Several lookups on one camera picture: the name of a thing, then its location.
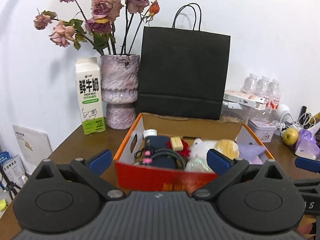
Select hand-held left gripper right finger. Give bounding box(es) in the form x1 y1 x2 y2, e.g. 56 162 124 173
192 149 288 202

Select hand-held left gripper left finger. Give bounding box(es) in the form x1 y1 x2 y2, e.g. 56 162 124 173
35 149 125 202

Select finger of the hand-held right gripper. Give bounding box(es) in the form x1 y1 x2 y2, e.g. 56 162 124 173
294 156 320 174

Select purple knitted cloth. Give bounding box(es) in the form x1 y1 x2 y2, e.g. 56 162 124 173
237 142 267 162

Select red artificial rose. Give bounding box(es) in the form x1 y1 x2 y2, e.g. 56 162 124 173
166 139 192 158

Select orange and white cardboard box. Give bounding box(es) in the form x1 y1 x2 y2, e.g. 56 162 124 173
113 112 275 192

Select navy blue cloth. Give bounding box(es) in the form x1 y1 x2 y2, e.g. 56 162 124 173
142 135 179 169

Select white and orange plush toy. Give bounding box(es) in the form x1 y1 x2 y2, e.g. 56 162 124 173
189 138 240 162

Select purple gift box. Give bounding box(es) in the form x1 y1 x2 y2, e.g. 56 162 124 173
295 129 318 159

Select yellow-green apple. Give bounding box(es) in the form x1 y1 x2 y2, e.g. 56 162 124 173
282 128 299 145

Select cream rectangular block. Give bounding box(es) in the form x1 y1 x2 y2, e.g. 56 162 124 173
171 136 184 152

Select clear plastic food container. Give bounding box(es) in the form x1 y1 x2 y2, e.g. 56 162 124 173
220 101 250 124

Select small white tin box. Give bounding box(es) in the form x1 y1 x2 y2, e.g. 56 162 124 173
247 119 277 143

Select white capped bottle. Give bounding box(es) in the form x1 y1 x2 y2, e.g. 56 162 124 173
142 129 158 140

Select flat white pink box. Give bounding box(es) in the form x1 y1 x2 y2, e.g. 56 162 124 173
223 90 267 110

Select white green milk carton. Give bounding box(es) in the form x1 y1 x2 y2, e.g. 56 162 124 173
75 57 105 135

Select clear water bottle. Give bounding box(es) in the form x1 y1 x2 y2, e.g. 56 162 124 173
255 75 270 98
240 73 258 94
267 79 281 105

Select pink mottled vase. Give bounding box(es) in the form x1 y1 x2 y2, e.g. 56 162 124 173
100 54 140 130

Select blue booklets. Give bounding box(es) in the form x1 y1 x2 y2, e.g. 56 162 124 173
0 151 25 180

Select black tripod stand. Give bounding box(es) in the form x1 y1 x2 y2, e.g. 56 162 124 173
0 174 24 202

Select black paper bag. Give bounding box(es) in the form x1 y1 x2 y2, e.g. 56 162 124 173
136 3 231 120

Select dried rose bouquet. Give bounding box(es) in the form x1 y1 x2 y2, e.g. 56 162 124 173
34 0 160 55

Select white cables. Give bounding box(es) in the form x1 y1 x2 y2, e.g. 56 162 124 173
280 112 315 130

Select black cable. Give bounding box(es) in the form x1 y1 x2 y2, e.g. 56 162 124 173
134 147 187 170

